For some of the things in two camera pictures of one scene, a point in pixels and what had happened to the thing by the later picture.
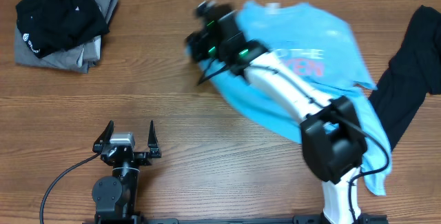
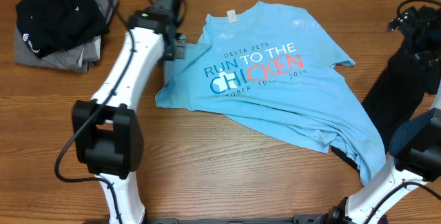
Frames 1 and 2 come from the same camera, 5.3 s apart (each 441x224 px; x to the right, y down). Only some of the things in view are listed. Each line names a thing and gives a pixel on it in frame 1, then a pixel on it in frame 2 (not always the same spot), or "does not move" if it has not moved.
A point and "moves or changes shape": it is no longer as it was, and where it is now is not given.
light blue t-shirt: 321,47 moves or changes shape
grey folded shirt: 76,58 does not move
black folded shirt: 64,16 does not move
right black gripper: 198,40 to 426,58
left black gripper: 145,158 to 180,50
